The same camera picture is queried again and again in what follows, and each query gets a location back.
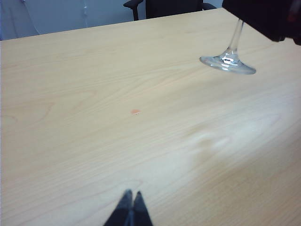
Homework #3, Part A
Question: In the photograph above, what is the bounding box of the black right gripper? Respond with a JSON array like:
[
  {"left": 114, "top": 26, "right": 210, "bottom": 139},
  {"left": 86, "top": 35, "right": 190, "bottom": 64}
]
[{"left": 222, "top": 0, "right": 301, "bottom": 45}]

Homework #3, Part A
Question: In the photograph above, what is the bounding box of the wine glass with red liquid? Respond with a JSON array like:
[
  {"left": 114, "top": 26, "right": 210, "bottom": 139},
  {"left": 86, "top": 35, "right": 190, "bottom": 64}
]
[{"left": 199, "top": 18, "right": 256, "bottom": 76}]

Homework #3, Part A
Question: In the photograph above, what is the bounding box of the black office chair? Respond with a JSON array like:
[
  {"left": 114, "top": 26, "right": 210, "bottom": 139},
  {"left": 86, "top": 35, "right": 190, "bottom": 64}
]
[{"left": 123, "top": 0, "right": 217, "bottom": 21}]

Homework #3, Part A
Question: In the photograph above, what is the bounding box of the thin white cable with clip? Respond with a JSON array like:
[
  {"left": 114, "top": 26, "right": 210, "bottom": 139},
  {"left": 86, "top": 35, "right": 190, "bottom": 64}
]
[{"left": 82, "top": 0, "right": 89, "bottom": 27}]

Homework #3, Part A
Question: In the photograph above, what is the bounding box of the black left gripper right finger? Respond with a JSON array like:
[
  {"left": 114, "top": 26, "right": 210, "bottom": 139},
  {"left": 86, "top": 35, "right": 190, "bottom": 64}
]
[{"left": 131, "top": 190, "right": 155, "bottom": 226}]

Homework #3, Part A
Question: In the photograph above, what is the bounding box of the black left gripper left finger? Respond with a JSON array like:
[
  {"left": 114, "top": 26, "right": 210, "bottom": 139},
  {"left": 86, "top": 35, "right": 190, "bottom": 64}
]
[{"left": 103, "top": 189, "right": 133, "bottom": 226}]

